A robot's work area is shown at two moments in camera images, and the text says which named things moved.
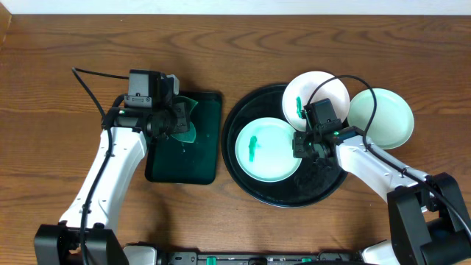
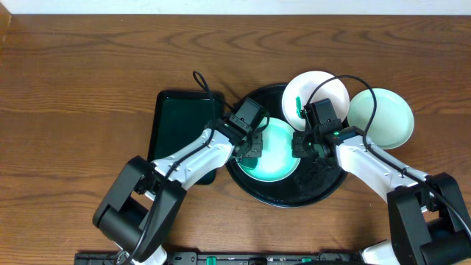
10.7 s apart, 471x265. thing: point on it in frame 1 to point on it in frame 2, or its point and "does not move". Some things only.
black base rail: [193, 258] does not move
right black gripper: [299, 150] does not move
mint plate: [393, 122] does not move
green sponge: [189, 135] to [249, 162]
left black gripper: [182, 117] to [253, 148]
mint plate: [264, 150] does not move
